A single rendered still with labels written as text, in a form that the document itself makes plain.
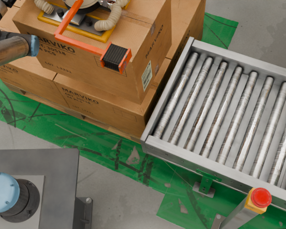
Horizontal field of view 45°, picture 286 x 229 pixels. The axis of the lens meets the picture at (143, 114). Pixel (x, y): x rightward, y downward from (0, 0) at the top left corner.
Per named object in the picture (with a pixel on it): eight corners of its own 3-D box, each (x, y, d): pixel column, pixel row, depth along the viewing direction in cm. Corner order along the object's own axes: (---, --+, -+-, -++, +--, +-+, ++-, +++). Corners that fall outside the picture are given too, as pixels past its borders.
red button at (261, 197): (271, 194, 125) (274, 191, 121) (266, 212, 123) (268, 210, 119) (252, 186, 127) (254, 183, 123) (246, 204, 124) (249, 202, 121)
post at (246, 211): (230, 226, 216) (271, 194, 125) (227, 236, 214) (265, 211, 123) (220, 221, 217) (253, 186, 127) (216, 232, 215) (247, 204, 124)
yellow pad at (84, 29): (116, 26, 148) (114, 17, 143) (105, 43, 144) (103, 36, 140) (49, 3, 156) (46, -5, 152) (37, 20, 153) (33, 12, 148)
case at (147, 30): (172, 44, 189) (171, -10, 153) (140, 105, 176) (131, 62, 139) (77, 13, 204) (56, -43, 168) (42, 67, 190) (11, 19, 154)
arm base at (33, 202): (40, 220, 152) (33, 217, 143) (-4, 225, 151) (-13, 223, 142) (39, 176, 159) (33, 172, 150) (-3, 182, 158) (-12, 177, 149)
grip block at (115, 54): (132, 56, 128) (130, 48, 124) (121, 74, 125) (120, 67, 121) (112, 49, 130) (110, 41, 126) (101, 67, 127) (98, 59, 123)
